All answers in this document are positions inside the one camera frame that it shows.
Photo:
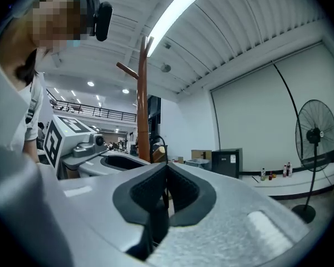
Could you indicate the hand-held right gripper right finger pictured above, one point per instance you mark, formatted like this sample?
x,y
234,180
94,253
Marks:
x,y
225,232

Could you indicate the black standing fan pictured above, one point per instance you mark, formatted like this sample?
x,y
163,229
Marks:
x,y
313,136

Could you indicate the brown wooden coat rack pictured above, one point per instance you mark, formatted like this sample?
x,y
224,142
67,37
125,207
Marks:
x,y
143,107

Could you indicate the white low ledge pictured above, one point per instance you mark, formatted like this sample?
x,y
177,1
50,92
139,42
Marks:
x,y
295,179

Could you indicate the black head-mounted camera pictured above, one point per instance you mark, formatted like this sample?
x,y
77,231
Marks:
x,y
103,21

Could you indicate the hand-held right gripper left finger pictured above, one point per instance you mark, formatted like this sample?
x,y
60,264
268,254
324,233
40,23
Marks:
x,y
86,210

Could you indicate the dark cola bottle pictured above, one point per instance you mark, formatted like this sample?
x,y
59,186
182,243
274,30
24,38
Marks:
x,y
289,170

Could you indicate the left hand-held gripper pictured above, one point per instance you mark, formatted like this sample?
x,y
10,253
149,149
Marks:
x,y
72,143

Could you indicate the person's left forearm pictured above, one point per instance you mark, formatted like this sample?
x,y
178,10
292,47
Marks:
x,y
30,150

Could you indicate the white roller blind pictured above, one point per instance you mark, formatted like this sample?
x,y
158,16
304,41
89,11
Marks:
x,y
253,121

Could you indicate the long ceiling light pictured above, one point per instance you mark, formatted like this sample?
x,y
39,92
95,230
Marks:
x,y
172,15

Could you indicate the clear plastic bag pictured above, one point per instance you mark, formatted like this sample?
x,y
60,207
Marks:
x,y
197,164

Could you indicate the black metal railing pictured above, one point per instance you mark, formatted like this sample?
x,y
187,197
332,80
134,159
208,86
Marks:
x,y
94,111

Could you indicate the round ceiling downlight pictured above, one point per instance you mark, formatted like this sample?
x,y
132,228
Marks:
x,y
90,83
125,91

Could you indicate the cardboard box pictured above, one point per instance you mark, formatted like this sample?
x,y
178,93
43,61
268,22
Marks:
x,y
201,154

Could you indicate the black glass-door cabinet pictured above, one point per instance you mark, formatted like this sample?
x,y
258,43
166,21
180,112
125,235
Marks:
x,y
225,163

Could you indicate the small red bottle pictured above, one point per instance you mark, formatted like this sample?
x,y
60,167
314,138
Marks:
x,y
270,175

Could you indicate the person's head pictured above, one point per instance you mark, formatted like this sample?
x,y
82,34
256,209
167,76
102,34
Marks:
x,y
55,21

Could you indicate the person's white shirt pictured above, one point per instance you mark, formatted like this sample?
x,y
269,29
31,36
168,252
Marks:
x,y
5,107

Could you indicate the pale green bottle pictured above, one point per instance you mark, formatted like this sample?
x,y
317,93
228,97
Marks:
x,y
263,174

